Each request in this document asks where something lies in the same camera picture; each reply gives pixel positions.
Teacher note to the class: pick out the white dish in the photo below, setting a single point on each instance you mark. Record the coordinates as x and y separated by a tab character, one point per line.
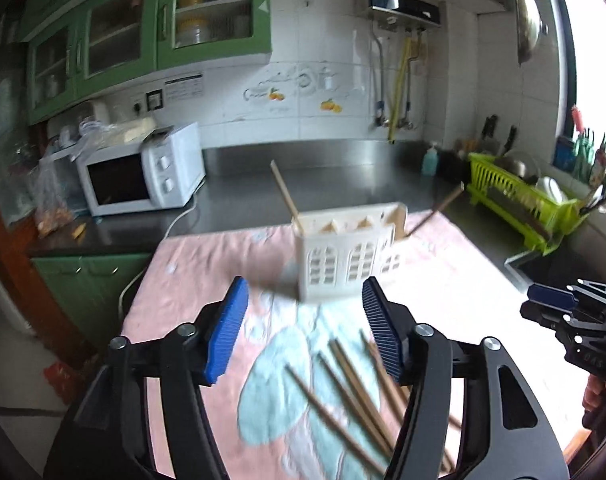
550	190

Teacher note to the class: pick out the white wall label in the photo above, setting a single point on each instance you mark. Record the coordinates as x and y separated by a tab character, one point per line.
183	87

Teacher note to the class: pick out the person's right hand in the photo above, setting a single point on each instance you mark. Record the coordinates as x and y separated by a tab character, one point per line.
594	396

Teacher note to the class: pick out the teal soap bottle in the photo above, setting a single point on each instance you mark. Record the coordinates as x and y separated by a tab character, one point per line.
430	160

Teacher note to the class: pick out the fruit wall sticker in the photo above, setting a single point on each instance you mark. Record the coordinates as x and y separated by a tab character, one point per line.
330	105

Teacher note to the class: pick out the metal bowl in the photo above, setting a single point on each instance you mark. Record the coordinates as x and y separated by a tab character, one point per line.
520	165

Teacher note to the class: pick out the wooden chopstick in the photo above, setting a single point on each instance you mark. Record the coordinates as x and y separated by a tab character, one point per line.
359	385
333	422
435	210
284	191
355	367
380	370
353	405

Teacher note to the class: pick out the wooden door frame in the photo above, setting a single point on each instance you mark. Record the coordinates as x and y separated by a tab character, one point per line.
13	260

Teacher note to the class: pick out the green wall cabinet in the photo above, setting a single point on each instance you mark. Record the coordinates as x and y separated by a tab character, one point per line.
128	35

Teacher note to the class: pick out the white water heater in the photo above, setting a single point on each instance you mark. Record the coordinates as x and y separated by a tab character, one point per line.
400	2

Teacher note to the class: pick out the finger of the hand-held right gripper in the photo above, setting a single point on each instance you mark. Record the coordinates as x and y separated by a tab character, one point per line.
540	314
550	296

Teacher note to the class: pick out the row of windowsill bottles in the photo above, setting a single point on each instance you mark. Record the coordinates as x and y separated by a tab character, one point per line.
593	155

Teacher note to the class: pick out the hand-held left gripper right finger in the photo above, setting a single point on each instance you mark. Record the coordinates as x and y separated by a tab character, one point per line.
383	332

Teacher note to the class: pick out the hanging metal wok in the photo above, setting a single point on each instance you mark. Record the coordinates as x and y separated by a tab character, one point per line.
528	20

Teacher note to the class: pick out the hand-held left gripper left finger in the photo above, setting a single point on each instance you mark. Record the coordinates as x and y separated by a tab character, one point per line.
228	332

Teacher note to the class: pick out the lime green dish rack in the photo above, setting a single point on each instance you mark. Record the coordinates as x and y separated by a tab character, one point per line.
513	195

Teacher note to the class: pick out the clear plastic bag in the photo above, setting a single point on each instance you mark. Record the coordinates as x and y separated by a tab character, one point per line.
50	195

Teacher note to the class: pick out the plastic bags on microwave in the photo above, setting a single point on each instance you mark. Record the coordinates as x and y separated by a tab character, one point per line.
108	132

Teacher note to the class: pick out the white plastic utensil holder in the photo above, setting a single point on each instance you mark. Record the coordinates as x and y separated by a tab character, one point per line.
350	252

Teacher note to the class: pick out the black wall outlet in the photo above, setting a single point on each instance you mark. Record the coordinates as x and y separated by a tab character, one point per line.
154	100

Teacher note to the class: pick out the green base cabinet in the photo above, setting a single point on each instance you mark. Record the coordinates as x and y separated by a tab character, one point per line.
83	285

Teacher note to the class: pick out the pink and teal towel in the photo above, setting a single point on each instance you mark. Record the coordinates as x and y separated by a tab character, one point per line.
193	280

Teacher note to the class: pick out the white microwave oven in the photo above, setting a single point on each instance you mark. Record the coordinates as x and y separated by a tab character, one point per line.
128	180

